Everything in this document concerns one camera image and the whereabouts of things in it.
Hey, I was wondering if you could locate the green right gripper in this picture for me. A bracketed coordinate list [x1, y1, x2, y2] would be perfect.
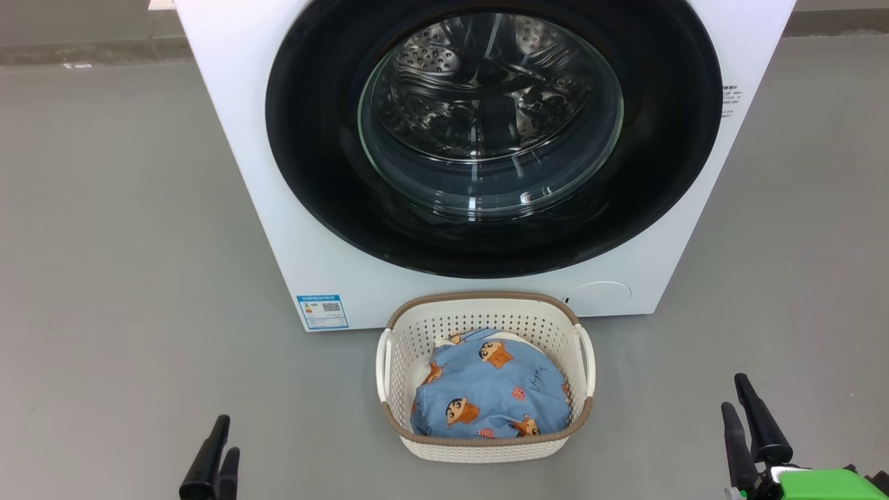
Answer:
[721, 374, 889, 500]

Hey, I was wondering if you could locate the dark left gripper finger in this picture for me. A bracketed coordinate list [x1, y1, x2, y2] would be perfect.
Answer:
[179, 415, 231, 500]
[217, 448, 240, 500]

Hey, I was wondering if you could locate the blue cartoon print garment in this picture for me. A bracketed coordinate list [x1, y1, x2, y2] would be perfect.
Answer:
[410, 328, 572, 440]

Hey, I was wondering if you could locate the black glass washer door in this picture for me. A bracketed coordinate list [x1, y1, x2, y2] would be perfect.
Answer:
[265, 0, 724, 280]

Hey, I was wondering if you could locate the white front-load washing machine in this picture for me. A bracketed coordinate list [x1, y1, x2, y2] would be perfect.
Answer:
[174, 0, 797, 333]

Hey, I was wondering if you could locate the steel washing machine drum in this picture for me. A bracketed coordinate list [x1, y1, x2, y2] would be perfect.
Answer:
[361, 12, 622, 167]

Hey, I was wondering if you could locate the blue energy label sticker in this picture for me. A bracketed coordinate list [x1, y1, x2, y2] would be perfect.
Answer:
[297, 294, 349, 332]

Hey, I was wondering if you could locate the round white filter cover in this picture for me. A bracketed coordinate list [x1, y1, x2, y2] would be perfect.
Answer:
[570, 281, 633, 315]

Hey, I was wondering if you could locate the cream perforated laundry basket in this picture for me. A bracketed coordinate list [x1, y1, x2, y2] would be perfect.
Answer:
[376, 292, 597, 464]

